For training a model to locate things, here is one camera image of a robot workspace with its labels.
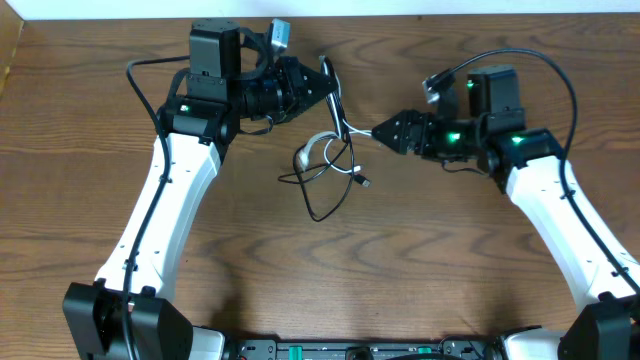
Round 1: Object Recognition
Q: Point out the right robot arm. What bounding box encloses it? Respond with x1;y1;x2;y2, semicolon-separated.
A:
372;65;639;359

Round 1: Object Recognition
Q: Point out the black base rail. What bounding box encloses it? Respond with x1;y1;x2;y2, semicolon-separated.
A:
222;336;506;360

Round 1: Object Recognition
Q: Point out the white usb cable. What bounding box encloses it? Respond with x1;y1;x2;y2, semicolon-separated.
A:
297;54;374;175

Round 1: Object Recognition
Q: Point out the black usb cable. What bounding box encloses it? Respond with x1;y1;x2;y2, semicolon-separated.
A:
277;55;372;223

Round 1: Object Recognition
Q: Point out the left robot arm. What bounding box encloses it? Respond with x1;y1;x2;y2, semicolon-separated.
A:
63;18;337;359

